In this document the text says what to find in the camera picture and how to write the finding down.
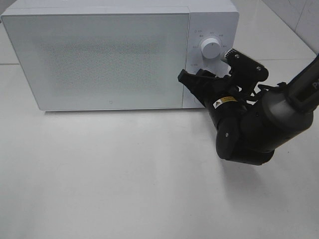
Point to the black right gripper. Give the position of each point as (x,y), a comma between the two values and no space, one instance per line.
(209,88)

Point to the white microwave door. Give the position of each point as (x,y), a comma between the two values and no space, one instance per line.
(101,62)

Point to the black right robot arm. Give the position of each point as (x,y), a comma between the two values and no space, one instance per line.
(253,119)

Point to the white upper microwave knob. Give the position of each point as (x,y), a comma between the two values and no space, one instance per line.
(211,48)

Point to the white microwave oven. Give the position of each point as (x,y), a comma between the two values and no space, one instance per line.
(206,18)

